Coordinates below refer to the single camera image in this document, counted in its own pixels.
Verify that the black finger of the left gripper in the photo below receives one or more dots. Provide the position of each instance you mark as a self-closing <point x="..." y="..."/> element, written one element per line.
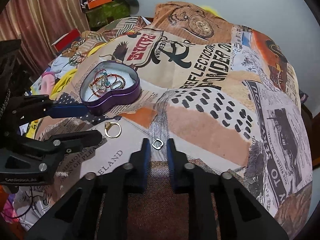
<point x="65" y="143"/>

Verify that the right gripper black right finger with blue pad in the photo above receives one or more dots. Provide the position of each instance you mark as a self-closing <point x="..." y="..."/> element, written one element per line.
<point x="220" y="207"/>

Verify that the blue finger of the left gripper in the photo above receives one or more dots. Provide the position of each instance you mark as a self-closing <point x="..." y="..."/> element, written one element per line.
<point x="67" y="111"/>

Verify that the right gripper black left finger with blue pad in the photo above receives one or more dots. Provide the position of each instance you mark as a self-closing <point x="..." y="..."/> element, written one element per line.
<point x="96" y="207"/>

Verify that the jewelry pile in tin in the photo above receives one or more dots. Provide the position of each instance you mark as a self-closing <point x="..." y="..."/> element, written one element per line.
<point x="104" y="82"/>

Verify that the yellow cloth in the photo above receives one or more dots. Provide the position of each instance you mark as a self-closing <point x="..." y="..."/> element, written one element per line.
<point x="62" y="83"/>

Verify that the red box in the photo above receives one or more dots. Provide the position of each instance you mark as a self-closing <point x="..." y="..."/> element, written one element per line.
<point x="65" y="41"/>

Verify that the purple heart-shaped tin box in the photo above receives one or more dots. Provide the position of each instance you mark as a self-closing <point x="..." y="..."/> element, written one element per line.
<point x="128" y="95"/>

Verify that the striped red-gold curtain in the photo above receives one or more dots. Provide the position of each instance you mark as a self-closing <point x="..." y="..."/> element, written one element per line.
<point x="39" y="23"/>

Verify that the green camouflage storage box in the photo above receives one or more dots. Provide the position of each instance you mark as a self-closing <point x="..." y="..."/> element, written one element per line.
<point x="106" y="13"/>

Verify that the printed newspaper-pattern bedspread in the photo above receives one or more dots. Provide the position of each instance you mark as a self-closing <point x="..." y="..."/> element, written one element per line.
<point x="225" y="93"/>

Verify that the orange box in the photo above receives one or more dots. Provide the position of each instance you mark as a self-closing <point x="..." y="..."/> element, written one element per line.
<point x="95" y="3"/>

